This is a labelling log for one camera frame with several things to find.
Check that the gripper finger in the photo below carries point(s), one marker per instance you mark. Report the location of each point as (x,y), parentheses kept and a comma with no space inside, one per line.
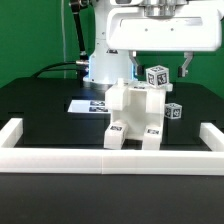
(138,68)
(183,69)

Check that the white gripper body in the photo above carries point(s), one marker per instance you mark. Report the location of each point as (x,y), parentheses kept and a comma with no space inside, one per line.
(165,25)

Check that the white tagged cube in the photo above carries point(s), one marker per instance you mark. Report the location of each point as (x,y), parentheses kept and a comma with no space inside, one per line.
(157,76)
(173,111)

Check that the white chair back frame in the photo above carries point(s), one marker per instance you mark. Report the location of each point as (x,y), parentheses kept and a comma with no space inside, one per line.
(138,95)

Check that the white chair seat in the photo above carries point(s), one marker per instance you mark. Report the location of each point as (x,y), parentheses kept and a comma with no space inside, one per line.
(137,120)

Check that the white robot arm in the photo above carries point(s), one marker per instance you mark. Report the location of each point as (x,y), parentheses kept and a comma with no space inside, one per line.
(107,65)

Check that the white U-shaped fence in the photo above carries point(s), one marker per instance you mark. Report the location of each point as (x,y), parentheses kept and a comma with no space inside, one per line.
(89,161)

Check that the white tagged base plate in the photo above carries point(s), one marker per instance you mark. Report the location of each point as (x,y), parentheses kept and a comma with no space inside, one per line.
(87,106)

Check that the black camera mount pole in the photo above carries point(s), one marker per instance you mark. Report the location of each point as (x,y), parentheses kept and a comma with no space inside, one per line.
(76,6)

